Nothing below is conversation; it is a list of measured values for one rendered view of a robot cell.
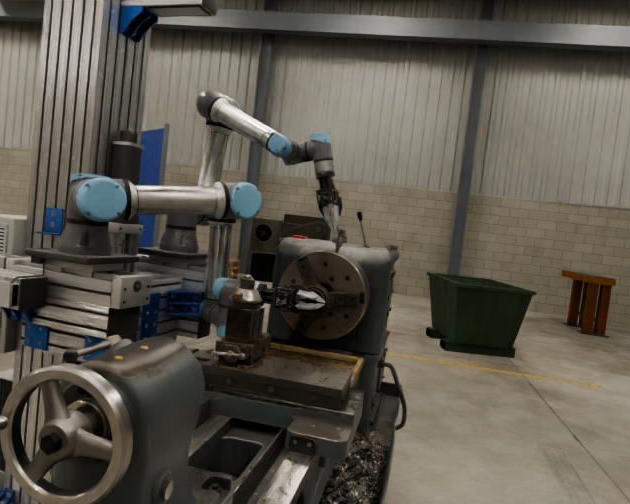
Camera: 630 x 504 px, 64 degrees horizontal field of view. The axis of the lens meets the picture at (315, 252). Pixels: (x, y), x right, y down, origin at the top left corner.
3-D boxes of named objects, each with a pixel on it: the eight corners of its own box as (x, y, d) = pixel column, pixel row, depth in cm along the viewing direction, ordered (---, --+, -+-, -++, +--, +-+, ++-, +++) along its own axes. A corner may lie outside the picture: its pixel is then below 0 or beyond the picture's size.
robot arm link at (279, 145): (191, 77, 190) (293, 134, 174) (208, 85, 200) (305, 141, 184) (178, 105, 192) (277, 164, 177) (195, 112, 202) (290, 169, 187)
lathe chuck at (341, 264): (274, 319, 189) (298, 239, 186) (354, 347, 183) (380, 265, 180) (267, 323, 180) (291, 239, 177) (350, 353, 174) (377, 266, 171)
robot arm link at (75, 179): (105, 220, 159) (109, 177, 159) (114, 223, 148) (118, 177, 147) (63, 216, 153) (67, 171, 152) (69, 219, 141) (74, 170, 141)
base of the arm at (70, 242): (45, 249, 147) (47, 215, 146) (83, 249, 161) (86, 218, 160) (86, 256, 142) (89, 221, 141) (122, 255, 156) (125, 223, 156)
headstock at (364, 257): (297, 314, 255) (305, 237, 253) (391, 328, 245) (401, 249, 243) (259, 336, 197) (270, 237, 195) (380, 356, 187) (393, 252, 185)
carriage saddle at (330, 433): (194, 379, 138) (196, 358, 137) (362, 412, 128) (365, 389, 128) (132, 417, 108) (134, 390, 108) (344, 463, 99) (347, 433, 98)
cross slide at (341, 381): (195, 360, 135) (196, 343, 135) (351, 388, 126) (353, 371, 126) (163, 376, 119) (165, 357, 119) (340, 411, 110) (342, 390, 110)
